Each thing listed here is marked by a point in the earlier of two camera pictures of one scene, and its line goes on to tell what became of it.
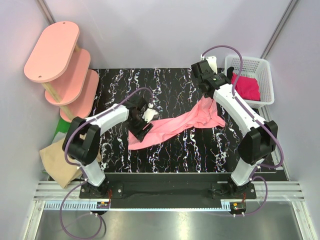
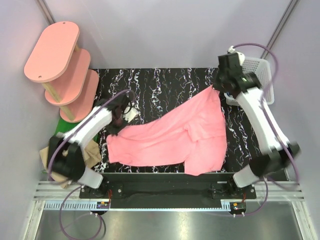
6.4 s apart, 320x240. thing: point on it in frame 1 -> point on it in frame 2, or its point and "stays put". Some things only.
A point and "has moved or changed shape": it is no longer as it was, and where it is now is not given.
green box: [62, 126] stays put
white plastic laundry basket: [256, 67] stays put
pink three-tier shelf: [56, 61] stays put
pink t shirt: [204, 114] has moved or changed shape
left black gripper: [140, 133] -> [114, 131]
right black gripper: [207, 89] -> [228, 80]
